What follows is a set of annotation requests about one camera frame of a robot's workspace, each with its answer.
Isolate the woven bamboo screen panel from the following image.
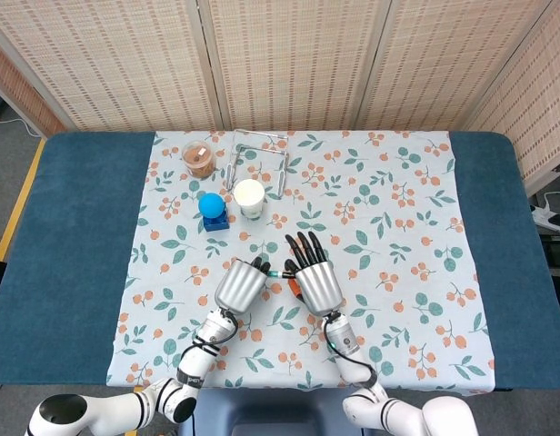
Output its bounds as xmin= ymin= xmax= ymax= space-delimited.
xmin=197 ymin=0 xmax=393 ymax=133
xmin=0 ymin=0 xmax=225 ymax=134
xmin=352 ymin=0 xmax=554 ymax=133
xmin=464 ymin=0 xmax=560 ymax=194
xmin=0 ymin=35 xmax=67 ymax=137

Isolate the floral print tablecloth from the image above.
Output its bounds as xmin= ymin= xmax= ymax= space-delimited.
xmin=105 ymin=130 xmax=497 ymax=391

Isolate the clear jar with brown contents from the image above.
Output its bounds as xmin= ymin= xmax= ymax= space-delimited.
xmin=181 ymin=141 xmax=216 ymax=179

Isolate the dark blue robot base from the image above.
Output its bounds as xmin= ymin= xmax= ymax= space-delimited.
xmin=177 ymin=388 xmax=375 ymax=436

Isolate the white floor cable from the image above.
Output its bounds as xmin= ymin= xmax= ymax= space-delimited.
xmin=0 ymin=117 xmax=44 ymax=138

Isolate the black box on floor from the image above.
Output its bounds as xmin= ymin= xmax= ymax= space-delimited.
xmin=536 ymin=226 xmax=560 ymax=273

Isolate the blue toy block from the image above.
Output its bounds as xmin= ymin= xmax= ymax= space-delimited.
xmin=202 ymin=206 xmax=231 ymax=233

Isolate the blue ball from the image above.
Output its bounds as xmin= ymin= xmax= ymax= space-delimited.
xmin=197 ymin=193 xmax=227 ymax=223

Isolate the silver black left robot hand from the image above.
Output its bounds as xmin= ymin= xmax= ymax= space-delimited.
xmin=215 ymin=256 xmax=272 ymax=315

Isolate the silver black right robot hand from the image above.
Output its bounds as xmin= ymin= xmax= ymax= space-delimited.
xmin=284 ymin=231 xmax=345 ymax=317

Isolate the white power strip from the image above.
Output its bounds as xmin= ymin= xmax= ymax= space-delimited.
xmin=531 ymin=203 xmax=560 ymax=231

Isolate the metal wire rack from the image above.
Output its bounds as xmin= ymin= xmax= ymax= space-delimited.
xmin=225 ymin=129 xmax=290 ymax=199

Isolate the white paper cup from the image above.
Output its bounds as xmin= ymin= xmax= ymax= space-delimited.
xmin=233 ymin=178 xmax=267 ymax=221

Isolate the dark teal table cover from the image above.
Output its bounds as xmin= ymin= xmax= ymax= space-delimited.
xmin=0 ymin=131 xmax=560 ymax=392

